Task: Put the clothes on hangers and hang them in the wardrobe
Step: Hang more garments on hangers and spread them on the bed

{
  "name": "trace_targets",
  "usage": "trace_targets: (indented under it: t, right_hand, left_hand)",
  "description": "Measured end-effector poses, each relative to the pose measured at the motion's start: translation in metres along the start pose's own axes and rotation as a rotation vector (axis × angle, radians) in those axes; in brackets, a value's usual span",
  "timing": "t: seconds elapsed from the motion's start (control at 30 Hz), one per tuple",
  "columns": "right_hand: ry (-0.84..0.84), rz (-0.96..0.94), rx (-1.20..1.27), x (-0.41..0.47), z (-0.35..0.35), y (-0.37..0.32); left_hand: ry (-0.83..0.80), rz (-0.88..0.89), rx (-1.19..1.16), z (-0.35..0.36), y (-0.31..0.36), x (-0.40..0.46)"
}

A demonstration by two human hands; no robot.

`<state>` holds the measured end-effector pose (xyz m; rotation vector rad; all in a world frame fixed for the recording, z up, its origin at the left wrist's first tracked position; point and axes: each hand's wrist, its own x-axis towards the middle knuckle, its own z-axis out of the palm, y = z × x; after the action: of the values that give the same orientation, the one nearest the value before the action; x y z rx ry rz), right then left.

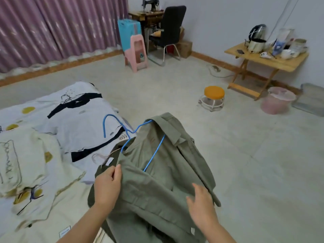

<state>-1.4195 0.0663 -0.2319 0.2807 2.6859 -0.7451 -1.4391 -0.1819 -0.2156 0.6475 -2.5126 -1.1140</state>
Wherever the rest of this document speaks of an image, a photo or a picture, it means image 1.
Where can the small white appliance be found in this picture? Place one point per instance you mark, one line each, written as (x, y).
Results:
(265, 55)

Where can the black t-shirt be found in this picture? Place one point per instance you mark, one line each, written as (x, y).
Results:
(76, 103)

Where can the stack of white dishes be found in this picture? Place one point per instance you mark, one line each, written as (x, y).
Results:
(298, 45)

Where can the grey plastic tray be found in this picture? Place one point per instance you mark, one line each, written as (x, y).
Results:
(310, 101)

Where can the white power strip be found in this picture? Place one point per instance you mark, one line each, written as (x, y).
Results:
(215, 69)

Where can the person's left forearm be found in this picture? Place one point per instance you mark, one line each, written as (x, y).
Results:
(86, 225)

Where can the orange round stool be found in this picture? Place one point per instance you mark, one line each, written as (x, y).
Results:
(214, 92)

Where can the purple curtain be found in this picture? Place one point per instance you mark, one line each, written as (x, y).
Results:
(50, 27)

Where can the cardboard box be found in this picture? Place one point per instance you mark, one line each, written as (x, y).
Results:
(184, 49)

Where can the pink plastic bucket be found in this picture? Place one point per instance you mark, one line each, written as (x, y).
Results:
(277, 103)

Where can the white jug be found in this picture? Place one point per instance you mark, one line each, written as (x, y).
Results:
(286, 35)

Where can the wooden folding table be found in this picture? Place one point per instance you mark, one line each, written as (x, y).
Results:
(286, 63)

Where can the sage green shirt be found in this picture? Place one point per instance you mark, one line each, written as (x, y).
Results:
(157, 199)

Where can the blue cup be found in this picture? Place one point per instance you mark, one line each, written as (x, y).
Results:
(278, 48)

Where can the black sewing machine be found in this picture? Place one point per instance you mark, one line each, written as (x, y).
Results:
(152, 3)

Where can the dark side table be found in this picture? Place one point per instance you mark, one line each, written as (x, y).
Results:
(149, 16)

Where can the person's left hand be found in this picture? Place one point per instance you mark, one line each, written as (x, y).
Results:
(107, 187)

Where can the teal box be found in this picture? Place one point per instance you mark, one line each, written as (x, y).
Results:
(129, 32)

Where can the pink hanger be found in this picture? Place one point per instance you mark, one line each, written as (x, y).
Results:
(97, 156)

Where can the pale yellow polo shirt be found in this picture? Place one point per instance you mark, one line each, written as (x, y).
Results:
(50, 220)

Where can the cream lace-up knit sweater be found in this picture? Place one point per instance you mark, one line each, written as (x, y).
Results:
(25, 159)

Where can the blue plastic hanger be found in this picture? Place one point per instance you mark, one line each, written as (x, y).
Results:
(105, 123)

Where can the white printed t-shirt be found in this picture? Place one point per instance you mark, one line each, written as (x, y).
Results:
(83, 123)

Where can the white bowl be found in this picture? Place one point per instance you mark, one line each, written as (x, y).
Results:
(287, 54)

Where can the black office chair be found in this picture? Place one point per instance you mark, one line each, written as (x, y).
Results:
(174, 22)

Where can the pink plastic chair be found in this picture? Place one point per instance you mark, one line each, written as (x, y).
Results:
(138, 60)

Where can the person's right hand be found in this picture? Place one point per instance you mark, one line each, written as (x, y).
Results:
(203, 212)

